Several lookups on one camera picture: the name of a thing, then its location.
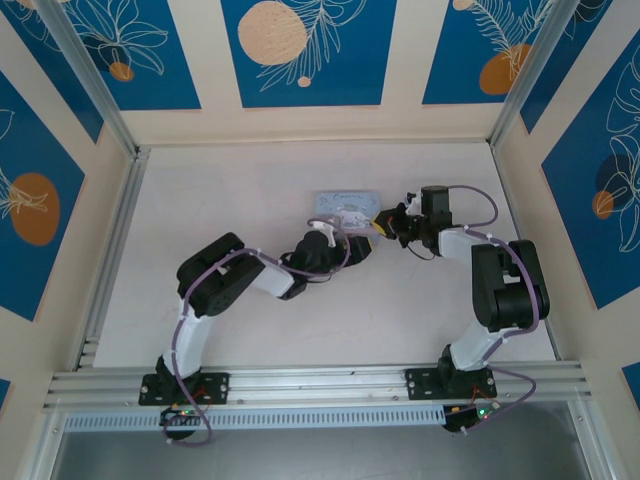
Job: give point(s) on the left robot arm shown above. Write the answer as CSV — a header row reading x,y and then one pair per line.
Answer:
x,y
220,285

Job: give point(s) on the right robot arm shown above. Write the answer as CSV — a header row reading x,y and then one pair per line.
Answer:
x,y
505,285

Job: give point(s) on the light blue flat packet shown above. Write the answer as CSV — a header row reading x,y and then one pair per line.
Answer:
x,y
350,201

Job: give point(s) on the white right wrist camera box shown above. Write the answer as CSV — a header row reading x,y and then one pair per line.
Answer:
x,y
413,201

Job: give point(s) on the aluminium mounting rail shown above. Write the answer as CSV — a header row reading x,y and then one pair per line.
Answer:
x,y
320,385

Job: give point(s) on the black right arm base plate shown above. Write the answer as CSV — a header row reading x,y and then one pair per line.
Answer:
x,y
422,384

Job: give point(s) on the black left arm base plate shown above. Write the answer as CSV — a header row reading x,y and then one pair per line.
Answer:
x,y
220,387

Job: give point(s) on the aluminium frame post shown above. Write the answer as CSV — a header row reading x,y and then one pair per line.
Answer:
x,y
85,70
525,70

